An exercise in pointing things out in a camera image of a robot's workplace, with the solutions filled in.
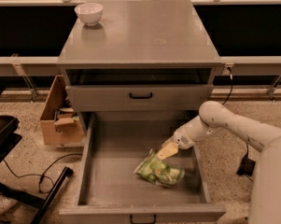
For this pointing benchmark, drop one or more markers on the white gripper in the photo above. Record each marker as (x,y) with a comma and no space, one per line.
(182,138)

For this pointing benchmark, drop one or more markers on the green jalapeno chip bag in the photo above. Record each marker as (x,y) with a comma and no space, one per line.
(158,172)

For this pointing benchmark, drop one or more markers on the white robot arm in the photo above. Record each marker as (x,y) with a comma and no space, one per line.
(265,203)

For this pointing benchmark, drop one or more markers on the closed grey upper drawer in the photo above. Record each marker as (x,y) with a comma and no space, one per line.
(116,97)

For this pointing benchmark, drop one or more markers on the open grey lower drawer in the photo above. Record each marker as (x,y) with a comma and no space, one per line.
(108,191)

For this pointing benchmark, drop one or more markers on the grey drawer cabinet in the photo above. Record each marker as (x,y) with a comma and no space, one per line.
(139,42)

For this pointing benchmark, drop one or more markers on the black power adapter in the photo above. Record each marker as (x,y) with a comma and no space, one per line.
(246,166)

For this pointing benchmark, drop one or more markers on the cardboard box with scraps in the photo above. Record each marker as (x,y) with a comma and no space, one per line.
(59,124)

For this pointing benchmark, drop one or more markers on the white ceramic bowl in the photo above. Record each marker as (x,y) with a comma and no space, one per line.
(89,13)

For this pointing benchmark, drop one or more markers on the black upper drawer handle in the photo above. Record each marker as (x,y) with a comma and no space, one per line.
(140,97)

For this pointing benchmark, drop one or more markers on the black drawer handle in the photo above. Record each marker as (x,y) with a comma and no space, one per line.
(143,219)
(140,97)

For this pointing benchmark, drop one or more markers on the black lower drawer handle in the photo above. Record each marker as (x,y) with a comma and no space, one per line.
(143,219)

